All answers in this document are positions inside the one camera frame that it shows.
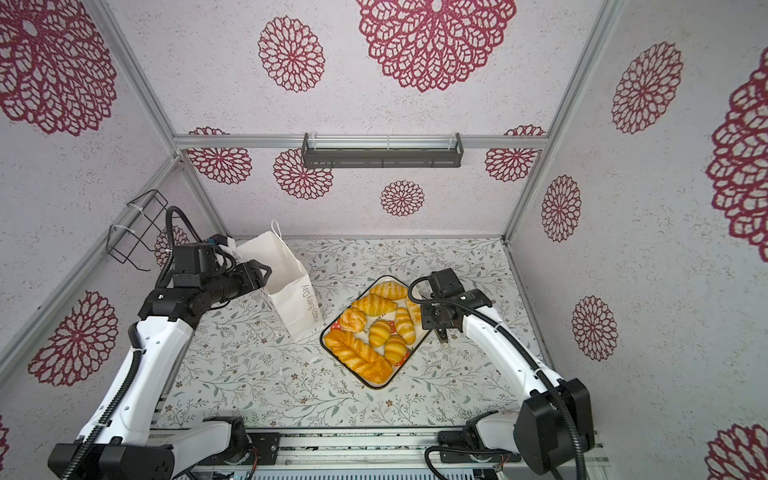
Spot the small fake bread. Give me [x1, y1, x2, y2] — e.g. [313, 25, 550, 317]
[405, 298, 422, 325]

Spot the oblong striped fake bread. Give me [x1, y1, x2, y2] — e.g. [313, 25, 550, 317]
[394, 308, 416, 345]

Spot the white paper gift bag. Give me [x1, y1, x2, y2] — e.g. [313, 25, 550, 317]
[234, 219, 323, 342]

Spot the striped fake bun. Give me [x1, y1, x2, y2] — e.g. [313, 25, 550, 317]
[368, 320, 392, 348]
[384, 335, 410, 367]

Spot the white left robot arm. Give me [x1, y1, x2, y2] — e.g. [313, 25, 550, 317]
[48, 206, 272, 479]

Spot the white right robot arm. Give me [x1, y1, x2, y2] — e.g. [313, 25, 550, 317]
[407, 268, 595, 479]

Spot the top fake croissant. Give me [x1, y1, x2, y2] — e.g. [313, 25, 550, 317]
[369, 280, 408, 301]

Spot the fake croissant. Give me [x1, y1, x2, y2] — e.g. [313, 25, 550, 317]
[351, 293, 399, 317]
[369, 280, 408, 301]

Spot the middle fake croissant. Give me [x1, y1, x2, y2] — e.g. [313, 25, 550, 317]
[351, 293, 399, 317]

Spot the left round fake bun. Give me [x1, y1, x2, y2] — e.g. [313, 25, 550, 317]
[337, 307, 368, 333]

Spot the long braided fake bread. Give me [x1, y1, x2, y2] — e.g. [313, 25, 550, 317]
[323, 330, 393, 385]

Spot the strawberry print rectangular tray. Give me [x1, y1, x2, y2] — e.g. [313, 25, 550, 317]
[320, 275, 428, 390]

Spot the black overhead light bar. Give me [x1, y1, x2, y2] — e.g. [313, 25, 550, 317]
[300, 134, 465, 169]

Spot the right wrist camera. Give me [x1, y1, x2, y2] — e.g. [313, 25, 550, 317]
[428, 268, 465, 299]

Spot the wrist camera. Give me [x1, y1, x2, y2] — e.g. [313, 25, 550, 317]
[207, 234, 237, 254]
[428, 268, 465, 299]

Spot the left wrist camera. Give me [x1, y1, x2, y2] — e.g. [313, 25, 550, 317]
[207, 234, 237, 254]

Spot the black wire wall basket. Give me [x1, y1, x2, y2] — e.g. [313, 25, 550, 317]
[104, 189, 170, 272]

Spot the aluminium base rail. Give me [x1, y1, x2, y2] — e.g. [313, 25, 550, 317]
[149, 424, 613, 480]

